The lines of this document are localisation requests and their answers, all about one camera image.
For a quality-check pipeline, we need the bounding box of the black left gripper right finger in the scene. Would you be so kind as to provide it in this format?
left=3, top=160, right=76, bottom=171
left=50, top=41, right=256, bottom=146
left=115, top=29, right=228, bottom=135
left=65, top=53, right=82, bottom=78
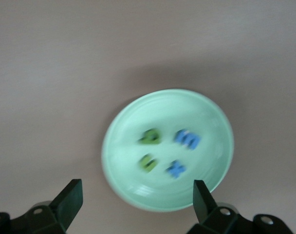
left=188, top=180, right=254, bottom=234

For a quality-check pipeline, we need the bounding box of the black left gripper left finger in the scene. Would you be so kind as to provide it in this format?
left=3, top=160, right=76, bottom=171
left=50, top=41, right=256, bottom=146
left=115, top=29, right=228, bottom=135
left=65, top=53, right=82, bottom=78
left=10, top=179, right=84, bottom=234

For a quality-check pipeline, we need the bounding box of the blue foam letter x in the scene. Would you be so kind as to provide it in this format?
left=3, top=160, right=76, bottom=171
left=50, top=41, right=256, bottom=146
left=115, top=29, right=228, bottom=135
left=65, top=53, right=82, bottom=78
left=166, top=159, right=187, bottom=178

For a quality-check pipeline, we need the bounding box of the blue foam letter m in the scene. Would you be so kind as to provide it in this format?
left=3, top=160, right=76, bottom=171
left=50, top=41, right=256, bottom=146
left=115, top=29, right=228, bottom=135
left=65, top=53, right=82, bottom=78
left=174, top=129, right=202, bottom=151

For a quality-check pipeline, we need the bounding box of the green foam letter u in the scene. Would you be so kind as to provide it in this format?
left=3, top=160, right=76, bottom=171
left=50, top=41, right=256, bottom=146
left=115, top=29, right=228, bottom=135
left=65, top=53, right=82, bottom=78
left=139, top=154, right=158, bottom=174

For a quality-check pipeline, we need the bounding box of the green foam letter q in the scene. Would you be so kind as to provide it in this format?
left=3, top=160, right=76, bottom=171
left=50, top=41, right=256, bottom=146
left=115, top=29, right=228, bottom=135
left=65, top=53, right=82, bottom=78
left=138, top=128, right=161, bottom=145

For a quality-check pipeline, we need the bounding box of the green plate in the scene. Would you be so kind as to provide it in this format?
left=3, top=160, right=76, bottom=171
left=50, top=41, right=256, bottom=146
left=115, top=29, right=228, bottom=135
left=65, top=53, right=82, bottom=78
left=101, top=89, right=234, bottom=212

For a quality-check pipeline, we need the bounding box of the brown table mat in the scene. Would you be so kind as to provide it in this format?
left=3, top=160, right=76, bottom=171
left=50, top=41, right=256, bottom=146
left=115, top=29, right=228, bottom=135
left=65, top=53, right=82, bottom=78
left=0, top=0, right=296, bottom=234

